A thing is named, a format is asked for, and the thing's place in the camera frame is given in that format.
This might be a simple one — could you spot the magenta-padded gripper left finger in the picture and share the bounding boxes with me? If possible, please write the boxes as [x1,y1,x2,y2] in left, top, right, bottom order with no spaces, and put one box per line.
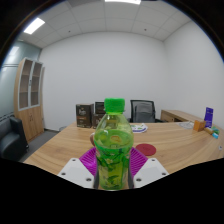
[57,147,98,190]

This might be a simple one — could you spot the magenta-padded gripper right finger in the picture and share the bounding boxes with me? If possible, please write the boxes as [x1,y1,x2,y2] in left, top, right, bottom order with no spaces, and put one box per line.
[129,147,170,190]

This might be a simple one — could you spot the green drink bottle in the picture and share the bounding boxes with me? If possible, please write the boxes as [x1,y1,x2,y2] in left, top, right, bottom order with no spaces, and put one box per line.
[92,97,135,191]

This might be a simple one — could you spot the flat round red coaster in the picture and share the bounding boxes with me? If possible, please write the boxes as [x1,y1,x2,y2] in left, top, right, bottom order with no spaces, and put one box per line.
[134,143,157,157]

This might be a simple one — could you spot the white and green leaflet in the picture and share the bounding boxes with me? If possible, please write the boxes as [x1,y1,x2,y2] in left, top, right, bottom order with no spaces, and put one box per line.
[130,123,149,134]

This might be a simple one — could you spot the brown carton with orange label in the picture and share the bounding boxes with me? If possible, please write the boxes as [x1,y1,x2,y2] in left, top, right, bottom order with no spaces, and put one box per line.
[91,113,105,130]

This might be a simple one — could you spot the tall brown carton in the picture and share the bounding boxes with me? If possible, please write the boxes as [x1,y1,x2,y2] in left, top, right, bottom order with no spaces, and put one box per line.
[75,103,95,129]

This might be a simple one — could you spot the round white disc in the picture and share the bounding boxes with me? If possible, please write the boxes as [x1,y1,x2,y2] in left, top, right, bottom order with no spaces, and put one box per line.
[179,121,195,130]

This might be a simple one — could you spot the black mesh office chair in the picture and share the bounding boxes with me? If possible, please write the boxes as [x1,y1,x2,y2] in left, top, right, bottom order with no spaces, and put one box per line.
[128,99,161,124]

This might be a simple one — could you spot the wooden side desk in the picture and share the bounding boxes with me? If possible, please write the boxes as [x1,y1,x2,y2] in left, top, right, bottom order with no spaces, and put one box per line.
[160,109,204,124]

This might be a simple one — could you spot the small orange-brown box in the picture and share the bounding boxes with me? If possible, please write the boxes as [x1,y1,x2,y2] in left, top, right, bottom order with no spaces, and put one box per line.
[193,119,207,132]

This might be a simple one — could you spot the dark flat carton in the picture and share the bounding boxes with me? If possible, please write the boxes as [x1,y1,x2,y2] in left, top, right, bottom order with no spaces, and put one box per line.
[94,101,106,116]

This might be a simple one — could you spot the wooden shelf cabinet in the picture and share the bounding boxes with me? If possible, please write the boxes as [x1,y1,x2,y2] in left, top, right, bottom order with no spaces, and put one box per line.
[13,57,46,143]

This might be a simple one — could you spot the black leather sofa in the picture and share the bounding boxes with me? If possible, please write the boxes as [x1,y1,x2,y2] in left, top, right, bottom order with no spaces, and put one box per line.
[0,116,30,163]

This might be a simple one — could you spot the purple card stand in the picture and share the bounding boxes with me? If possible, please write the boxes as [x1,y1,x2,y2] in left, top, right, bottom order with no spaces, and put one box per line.
[203,106,215,129]

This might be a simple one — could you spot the rectangular ceiling light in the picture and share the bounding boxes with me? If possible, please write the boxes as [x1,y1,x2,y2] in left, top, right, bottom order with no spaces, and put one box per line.
[23,17,46,35]
[104,0,142,6]

